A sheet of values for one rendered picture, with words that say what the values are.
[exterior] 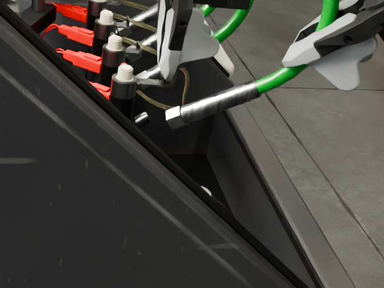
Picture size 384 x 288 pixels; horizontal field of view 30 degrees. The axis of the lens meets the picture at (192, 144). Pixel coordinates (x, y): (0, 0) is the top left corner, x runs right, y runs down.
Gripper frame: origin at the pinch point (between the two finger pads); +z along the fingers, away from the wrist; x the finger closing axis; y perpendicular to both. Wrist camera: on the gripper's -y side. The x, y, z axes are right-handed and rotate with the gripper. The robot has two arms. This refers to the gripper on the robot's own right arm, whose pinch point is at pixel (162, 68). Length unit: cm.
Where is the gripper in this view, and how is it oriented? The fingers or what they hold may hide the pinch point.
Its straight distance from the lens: 79.0
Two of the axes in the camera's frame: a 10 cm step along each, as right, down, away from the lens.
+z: -1.5, 8.5, 5.0
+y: 9.6, 0.1, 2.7
